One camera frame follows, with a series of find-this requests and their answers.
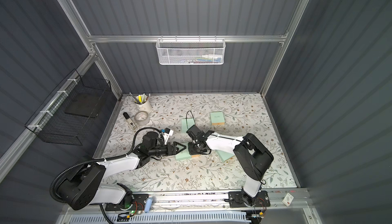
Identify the black marker pen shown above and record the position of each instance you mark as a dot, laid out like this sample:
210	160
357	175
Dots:
129	121

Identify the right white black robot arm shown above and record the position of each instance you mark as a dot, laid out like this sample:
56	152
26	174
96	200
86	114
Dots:
253	156

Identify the white wire wall basket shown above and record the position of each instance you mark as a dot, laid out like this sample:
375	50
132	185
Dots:
191	51

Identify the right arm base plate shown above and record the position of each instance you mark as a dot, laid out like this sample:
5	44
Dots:
239	199

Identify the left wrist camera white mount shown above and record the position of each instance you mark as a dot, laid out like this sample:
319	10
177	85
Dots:
166	133

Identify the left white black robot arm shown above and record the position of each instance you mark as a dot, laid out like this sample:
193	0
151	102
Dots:
81	184

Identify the blue cylinder on rail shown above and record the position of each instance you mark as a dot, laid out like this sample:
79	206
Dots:
148	204

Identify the white pen holder cup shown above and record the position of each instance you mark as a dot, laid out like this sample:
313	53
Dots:
142	102

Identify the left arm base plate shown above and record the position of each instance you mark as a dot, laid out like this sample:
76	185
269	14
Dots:
131	202

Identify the white perforated front panel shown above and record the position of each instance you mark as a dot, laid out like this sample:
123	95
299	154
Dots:
211	217

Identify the white square tag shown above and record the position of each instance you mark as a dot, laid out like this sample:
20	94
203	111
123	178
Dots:
288	199

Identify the black wire side basket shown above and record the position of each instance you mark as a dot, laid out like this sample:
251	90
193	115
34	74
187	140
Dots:
69	115

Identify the floral table mat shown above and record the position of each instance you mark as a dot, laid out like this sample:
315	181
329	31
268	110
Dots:
244	113

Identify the clear tape roll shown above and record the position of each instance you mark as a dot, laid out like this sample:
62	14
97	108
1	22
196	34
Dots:
142	118

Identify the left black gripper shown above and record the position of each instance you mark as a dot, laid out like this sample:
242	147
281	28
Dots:
173	148

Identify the mint jewelry box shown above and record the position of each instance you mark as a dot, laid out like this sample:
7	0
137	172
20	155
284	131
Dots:
224	156
185	155
186	124
217	118

